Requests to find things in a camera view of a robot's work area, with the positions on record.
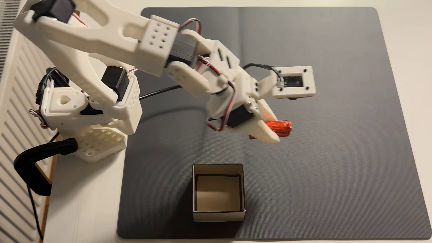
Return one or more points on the red cylindrical object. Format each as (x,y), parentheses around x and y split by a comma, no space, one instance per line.
(281,128)

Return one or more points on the small open cardboard box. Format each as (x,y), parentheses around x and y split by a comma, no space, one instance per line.
(217,216)

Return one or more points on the black table clamp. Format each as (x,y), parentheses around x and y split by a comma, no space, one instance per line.
(27,168)

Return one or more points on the dark grey textured mat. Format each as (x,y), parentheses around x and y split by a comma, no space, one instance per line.
(337,168)

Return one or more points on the white slatted radiator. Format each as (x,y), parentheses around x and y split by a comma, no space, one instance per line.
(13,135)

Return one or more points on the white framed camera box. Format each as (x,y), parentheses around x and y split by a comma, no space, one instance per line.
(297,71)

